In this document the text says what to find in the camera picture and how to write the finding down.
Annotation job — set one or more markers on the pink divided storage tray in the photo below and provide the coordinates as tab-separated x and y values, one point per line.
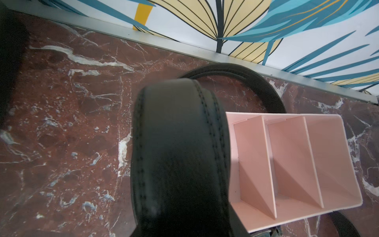
288	167

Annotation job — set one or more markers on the yellow black toolbox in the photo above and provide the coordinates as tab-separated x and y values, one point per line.
14	38

